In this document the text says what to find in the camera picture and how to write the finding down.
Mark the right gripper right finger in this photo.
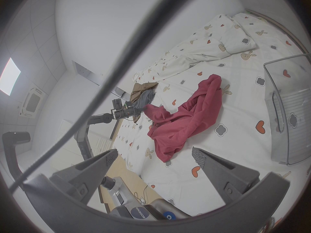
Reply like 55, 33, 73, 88
192, 147, 260, 206

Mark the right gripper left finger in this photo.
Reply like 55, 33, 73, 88
50, 149, 119, 206

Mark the red shirt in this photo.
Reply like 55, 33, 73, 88
144, 74, 223, 163

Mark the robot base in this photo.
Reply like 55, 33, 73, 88
98, 176, 195, 221

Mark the brown garment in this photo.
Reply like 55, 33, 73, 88
129, 82, 159, 123

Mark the clear plastic box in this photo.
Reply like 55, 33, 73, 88
263, 54, 311, 166

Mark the ceiling air conditioner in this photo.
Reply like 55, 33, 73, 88
19, 86, 48, 119

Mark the white printed quilt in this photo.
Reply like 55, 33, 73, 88
132, 13, 257, 83

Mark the bed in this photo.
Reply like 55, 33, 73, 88
110, 10, 311, 218

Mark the ceiling light panel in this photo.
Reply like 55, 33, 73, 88
0, 57, 21, 96

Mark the black cable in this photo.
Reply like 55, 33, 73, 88
11, 0, 187, 191

